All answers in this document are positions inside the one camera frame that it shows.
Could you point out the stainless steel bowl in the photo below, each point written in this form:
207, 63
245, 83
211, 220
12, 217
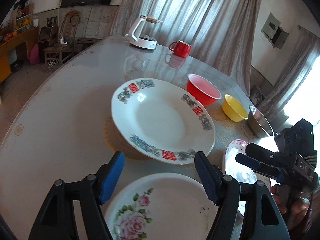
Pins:
259, 124

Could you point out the white plate red blue pattern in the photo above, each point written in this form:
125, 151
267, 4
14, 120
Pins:
162, 121

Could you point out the side window curtain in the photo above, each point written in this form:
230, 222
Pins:
295, 72

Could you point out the orange wooden cabinet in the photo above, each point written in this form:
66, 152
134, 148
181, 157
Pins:
23, 44

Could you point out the person's right hand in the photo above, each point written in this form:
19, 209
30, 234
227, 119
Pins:
297, 211

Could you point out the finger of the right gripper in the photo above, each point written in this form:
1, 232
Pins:
261, 168
268, 157

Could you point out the black speaker box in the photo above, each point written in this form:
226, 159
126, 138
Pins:
49, 33

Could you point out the pink round object on floor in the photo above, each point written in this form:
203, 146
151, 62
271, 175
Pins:
34, 55

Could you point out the red plastic bowl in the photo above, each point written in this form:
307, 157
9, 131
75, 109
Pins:
202, 90

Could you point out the red mug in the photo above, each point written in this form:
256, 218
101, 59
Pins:
180, 48

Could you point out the wooden chair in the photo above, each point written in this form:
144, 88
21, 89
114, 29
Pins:
63, 50

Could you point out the wooden shelf with ornaments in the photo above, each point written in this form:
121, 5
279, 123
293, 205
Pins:
22, 14

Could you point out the lace pattern table cover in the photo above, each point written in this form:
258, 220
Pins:
75, 121

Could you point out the white plate pink roses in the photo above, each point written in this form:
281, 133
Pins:
161, 206

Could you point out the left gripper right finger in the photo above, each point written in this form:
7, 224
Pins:
262, 218

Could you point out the wall electrical box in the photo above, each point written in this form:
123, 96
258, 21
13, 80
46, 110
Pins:
274, 32

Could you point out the beige window curtain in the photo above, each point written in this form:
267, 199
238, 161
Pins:
220, 32

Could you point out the yellow plastic bowl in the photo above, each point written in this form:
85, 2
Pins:
234, 109

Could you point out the white plate purple rim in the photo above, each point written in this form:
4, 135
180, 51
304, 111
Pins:
238, 171

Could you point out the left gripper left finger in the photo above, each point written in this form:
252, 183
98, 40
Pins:
56, 218

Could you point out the white glass electric kettle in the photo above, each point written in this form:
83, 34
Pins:
139, 33

